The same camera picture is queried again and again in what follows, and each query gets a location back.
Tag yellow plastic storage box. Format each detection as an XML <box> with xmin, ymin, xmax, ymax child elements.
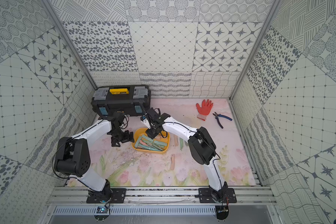
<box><xmin>132</xmin><ymin>128</ymin><xmax>170</xmax><ymax>154</ymax></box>

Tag pale pink knife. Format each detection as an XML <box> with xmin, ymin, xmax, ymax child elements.
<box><xmin>170</xmin><ymin>154</ymin><xmax>175</xmax><ymax>170</ymax></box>

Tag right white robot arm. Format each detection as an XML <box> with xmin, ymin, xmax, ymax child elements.
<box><xmin>141</xmin><ymin>108</ymin><xmax>228</xmax><ymax>203</ymax></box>

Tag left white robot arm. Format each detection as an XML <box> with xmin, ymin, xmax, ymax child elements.
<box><xmin>52</xmin><ymin>112</ymin><xmax>134</xmax><ymax>203</ymax></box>

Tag floral pink table mat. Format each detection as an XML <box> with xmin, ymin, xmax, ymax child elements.
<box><xmin>90</xmin><ymin>99</ymin><xmax>256</xmax><ymax>187</ymax></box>

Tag black plastic toolbox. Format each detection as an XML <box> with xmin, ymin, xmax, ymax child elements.
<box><xmin>91</xmin><ymin>85</ymin><xmax>151</xmax><ymax>118</ymax></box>

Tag red work glove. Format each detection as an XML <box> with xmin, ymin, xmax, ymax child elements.
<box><xmin>196</xmin><ymin>99</ymin><xmax>213</xmax><ymax>121</ymax></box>

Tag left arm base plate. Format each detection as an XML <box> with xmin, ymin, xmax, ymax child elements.
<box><xmin>86</xmin><ymin>188</ymin><xmax>127</xmax><ymax>203</ymax></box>

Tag blue handled pliers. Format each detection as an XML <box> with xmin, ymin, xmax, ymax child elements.
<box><xmin>212</xmin><ymin>111</ymin><xmax>233</xmax><ymax>129</ymax></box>

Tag aluminium frame rail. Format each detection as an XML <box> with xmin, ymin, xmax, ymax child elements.
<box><xmin>46</xmin><ymin>186</ymin><xmax>277</xmax><ymax>206</ymax></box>

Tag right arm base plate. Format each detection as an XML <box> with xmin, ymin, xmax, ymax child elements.
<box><xmin>196</xmin><ymin>188</ymin><xmax>237</xmax><ymax>203</ymax></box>

